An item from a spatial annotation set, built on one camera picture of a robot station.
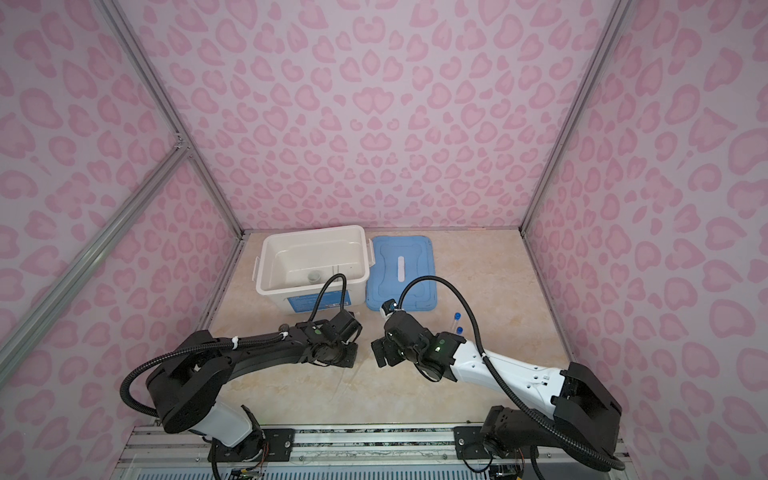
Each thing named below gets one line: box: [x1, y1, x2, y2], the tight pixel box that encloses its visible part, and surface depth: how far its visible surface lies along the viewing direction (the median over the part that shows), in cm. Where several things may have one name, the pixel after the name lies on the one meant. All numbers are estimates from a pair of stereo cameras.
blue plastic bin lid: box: [366, 236, 438, 312], surface depth 109 cm
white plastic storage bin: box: [252, 225, 375, 314], surface depth 100 cm
